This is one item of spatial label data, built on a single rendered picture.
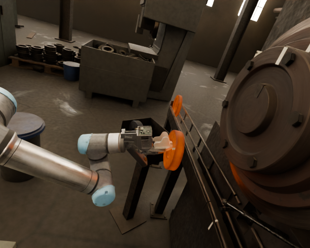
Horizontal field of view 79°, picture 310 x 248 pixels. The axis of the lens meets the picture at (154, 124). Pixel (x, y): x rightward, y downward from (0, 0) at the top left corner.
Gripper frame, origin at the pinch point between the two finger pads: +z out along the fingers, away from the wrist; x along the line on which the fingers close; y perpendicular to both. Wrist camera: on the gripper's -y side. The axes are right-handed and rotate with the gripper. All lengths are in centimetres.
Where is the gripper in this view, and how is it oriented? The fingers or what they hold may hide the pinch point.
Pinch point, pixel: (174, 145)
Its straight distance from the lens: 72.8
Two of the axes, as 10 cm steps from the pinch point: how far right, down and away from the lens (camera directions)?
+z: 10.0, -0.3, 0.3
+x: -0.4, -4.7, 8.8
